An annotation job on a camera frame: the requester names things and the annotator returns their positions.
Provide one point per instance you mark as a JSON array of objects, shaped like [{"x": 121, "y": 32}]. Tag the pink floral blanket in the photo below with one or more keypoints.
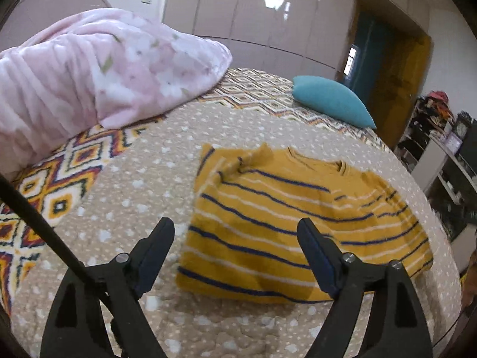
[{"x": 93, "y": 82}]

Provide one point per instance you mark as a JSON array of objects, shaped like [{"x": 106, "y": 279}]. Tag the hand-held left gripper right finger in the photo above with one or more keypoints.
[{"x": 320, "y": 257}]

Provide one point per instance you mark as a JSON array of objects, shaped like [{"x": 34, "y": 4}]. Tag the teal pillow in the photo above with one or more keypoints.
[{"x": 333, "y": 99}]

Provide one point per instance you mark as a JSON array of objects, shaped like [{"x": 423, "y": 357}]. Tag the cluttered white shelf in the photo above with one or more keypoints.
[{"x": 443, "y": 156}]

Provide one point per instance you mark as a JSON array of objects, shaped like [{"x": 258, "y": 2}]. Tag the wooden door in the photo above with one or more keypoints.
[{"x": 400, "y": 82}]

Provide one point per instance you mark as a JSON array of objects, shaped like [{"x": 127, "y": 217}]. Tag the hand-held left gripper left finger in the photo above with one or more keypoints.
[{"x": 151, "y": 264}]

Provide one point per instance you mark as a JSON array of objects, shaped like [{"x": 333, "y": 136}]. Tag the glossy wardrobe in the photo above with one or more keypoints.
[{"x": 268, "y": 11}]

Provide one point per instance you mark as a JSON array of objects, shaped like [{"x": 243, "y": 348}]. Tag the yellow striped sweater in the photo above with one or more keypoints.
[{"x": 298, "y": 223}]

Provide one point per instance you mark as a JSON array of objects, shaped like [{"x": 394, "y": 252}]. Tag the pink headboard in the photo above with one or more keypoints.
[{"x": 44, "y": 7}]

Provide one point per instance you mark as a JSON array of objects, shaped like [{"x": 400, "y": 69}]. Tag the patterned beige bedspread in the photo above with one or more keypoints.
[{"x": 141, "y": 186}]

